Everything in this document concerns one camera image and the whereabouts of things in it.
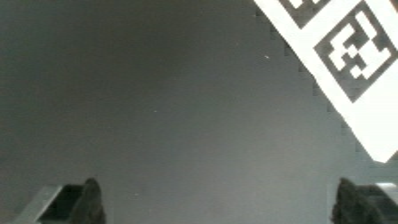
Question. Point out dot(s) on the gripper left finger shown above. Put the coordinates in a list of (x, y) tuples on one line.
[(66, 204)]

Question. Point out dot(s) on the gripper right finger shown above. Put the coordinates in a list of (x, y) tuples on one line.
[(364, 205)]

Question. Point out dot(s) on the white marker sheet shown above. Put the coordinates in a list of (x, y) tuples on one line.
[(341, 34)]

